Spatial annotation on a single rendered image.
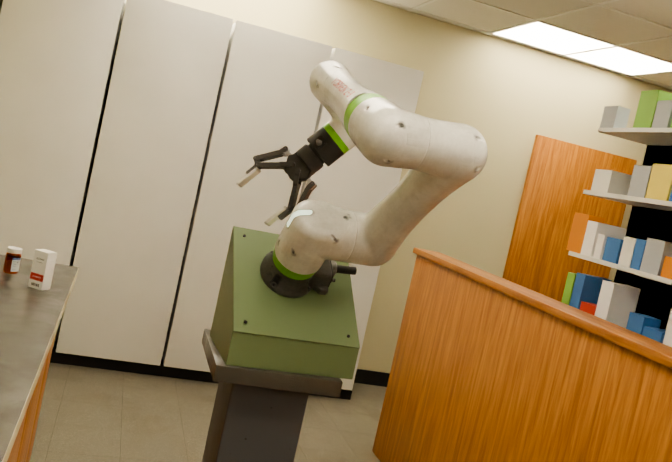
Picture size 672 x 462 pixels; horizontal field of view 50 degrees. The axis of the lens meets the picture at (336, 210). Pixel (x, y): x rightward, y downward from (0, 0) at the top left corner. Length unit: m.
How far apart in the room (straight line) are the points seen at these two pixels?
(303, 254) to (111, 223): 2.70
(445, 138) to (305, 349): 0.67
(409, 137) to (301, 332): 0.63
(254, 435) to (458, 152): 0.90
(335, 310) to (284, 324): 0.16
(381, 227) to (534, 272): 4.00
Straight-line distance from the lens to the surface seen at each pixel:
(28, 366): 1.57
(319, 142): 1.83
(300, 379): 1.80
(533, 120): 5.54
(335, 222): 1.71
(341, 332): 1.84
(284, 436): 1.91
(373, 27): 5.05
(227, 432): 1.88
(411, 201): 1.59
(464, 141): 1.46
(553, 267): 5.71
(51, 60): 4.33
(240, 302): 1.79
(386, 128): 1.38
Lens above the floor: 1.45
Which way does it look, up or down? 3 degrees down
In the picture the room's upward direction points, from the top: 13 degrees clockwise
